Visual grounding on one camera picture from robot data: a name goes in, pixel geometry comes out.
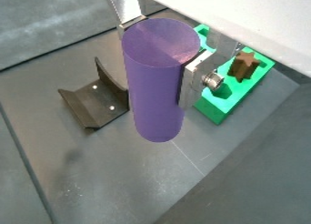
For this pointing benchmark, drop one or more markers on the green shape sorting board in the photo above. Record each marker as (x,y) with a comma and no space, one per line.
(217,104)

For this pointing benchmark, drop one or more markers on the brown star block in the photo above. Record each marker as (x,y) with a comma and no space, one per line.
(244,66)

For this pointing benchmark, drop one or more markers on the purple cylinder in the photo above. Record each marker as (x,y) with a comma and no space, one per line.
(158,46)

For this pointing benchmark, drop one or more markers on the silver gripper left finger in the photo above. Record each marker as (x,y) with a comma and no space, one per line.
(128,14)

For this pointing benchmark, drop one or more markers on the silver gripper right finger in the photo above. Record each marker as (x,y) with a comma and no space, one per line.
(201,70)

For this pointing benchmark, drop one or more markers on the black curved holder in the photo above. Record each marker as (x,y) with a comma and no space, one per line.
(100,102)

